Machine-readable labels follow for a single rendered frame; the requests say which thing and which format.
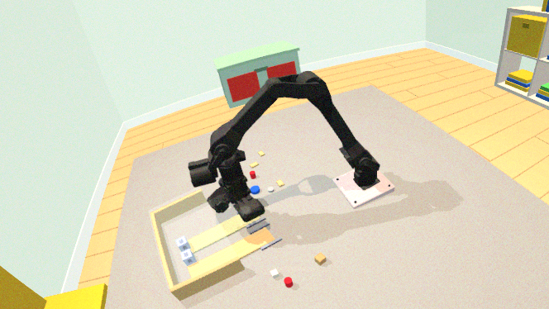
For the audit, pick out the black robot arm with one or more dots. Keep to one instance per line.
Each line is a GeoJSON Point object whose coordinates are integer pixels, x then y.
{"type": "Point", "coordinates": [224, 155]}

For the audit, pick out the tan cube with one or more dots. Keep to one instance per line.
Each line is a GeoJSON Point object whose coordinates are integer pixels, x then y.
{"type": "Point", "coordinates": [320, 259]}

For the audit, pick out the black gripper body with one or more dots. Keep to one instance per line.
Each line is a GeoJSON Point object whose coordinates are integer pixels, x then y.
{"type": "Point", "coordinates": [249, 209]}

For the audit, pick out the light orange flat strip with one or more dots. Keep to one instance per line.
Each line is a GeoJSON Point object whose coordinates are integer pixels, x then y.
{"type": "Point", "coordinates": [252, 243]}

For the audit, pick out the pale yellow strip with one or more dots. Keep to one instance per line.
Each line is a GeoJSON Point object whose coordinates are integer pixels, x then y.
{"type": "Point", "coordinates": [235, 224]}

